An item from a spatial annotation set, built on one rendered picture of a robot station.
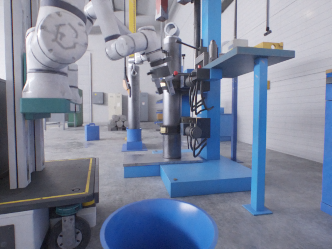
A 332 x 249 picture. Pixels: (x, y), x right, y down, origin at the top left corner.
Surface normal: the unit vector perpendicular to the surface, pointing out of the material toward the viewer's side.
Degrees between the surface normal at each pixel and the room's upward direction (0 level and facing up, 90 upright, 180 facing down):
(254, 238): 0
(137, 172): 90
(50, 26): 95
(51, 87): 68
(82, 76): 90
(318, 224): 0
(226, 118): 90
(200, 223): 62
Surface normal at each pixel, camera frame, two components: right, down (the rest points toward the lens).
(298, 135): -0.98, 0.01
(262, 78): 0.18, 0.04
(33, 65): -0.21, 0.07
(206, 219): -0.86, -0.45
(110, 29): 0.31, 0.21
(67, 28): 0.68, 0.05
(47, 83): 0.46, -0.33
